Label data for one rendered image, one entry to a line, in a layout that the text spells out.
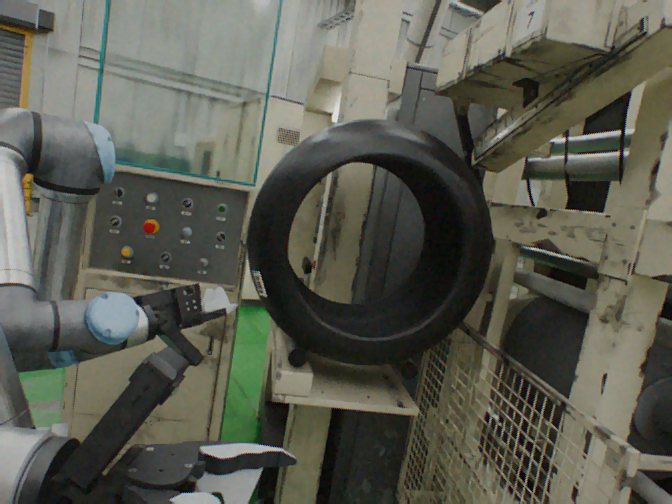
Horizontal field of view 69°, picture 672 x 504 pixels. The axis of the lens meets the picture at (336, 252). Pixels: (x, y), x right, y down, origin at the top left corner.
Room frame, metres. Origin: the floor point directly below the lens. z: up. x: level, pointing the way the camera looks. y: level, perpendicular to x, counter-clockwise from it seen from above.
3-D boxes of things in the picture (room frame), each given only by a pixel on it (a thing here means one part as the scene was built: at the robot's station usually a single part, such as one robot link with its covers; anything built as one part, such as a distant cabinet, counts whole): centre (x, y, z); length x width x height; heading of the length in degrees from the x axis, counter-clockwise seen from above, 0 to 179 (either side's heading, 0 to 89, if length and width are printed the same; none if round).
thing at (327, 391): (1.31, -0.06, 0.80); 0.37 x 0.36 x 0.02; 99
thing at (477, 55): (1.23, -0.38, 1.71); 0.61 x 0.25 x 0.15; 9
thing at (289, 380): (1.29, 0.08, 0.83); 0.36 x 0.09 x 0.06; 9
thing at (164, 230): (1.83, 0.62, 0.63); 0.56 x 0.41 x 1.27; 99
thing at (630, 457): (1.14, -0.42, 0.65); 0.90 x 0.02 x 0.70; 9
